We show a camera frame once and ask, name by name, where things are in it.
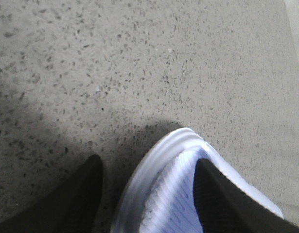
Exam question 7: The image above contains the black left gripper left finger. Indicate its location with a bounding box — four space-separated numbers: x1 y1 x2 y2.
0 155 103 233

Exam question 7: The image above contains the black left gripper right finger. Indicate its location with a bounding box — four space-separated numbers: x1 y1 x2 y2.
193 159 299 233

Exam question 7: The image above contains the light blue slipper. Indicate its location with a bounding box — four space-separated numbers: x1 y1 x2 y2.
111 128 283 233

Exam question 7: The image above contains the white pleated curtain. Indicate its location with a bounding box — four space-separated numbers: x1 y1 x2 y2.
284 0 299 62

